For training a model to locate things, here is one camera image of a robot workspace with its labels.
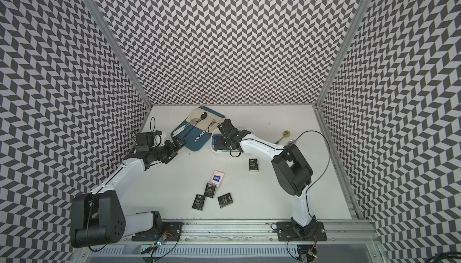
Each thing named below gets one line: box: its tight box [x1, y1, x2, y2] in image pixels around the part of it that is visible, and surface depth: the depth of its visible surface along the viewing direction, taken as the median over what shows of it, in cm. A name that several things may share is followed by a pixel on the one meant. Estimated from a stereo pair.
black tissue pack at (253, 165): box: [248, 158, 259, 172], surface depth 92 cm
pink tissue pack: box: [210, 170, 225, 188], surface depth 86 cm
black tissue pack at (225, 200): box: [217, 192, 234, 209], surface depth 81 cm
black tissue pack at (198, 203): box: [191, 193, 205, 212], surface depth 80 cm
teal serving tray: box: [170, 106, 226, 152], surface depth 104 cm
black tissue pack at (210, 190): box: [204, 182, 217, 199], surface depth 82 cm
